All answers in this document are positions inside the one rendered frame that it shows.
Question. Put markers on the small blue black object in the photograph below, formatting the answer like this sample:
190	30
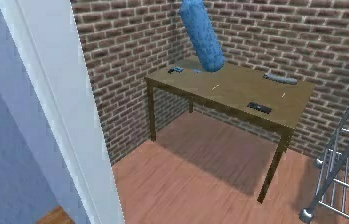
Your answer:
175	70

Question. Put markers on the brown wooden table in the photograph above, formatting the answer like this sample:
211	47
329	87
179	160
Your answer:
235	90

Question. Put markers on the tall blue speckled cylinder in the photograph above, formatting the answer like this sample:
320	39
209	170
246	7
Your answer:
200	33

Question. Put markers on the black remote control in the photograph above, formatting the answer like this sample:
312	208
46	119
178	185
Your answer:
259	107

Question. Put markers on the grey flat elongated object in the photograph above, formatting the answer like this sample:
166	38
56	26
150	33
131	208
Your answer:
279	78

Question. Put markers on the grey metal rack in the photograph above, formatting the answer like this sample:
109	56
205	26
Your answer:
337	160

